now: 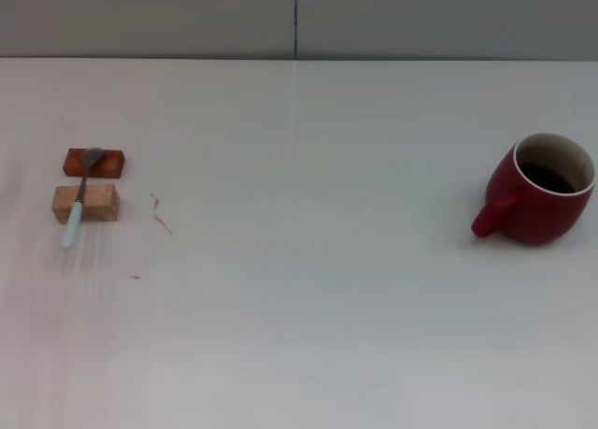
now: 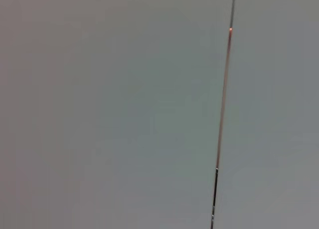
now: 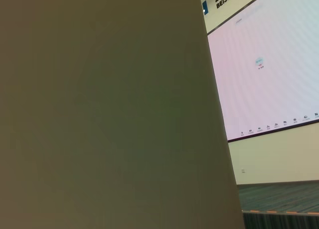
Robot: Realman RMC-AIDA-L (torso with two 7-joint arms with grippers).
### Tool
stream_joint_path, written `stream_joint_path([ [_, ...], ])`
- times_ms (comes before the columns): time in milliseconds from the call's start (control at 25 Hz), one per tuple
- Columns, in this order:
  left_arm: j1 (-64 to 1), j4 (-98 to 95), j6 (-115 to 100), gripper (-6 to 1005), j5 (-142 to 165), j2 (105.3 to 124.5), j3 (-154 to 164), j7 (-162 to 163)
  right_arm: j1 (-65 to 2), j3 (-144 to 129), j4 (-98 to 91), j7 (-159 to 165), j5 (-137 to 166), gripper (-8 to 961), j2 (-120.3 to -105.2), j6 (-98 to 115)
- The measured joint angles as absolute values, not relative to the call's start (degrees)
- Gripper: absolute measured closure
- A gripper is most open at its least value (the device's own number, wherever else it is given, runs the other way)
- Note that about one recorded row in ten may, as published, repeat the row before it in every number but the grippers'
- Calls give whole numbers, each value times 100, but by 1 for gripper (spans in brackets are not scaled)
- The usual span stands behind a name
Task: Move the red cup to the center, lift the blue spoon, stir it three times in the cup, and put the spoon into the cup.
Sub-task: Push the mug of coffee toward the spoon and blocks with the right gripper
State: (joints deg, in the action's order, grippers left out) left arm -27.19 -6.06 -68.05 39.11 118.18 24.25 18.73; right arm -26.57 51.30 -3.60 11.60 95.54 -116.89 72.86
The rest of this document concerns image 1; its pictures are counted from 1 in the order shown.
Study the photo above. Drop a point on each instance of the grey partition panel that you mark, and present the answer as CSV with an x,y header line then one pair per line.
x,y
140,18
444,18

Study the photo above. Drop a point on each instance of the light wooden block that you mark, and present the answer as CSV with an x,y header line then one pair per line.
x,y
100,202

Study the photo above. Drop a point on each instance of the dark reddish wooden block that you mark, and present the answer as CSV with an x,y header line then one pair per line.
x,y
111,165

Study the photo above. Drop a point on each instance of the red ceramic coffee cup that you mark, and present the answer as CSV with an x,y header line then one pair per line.
x,y
537,214

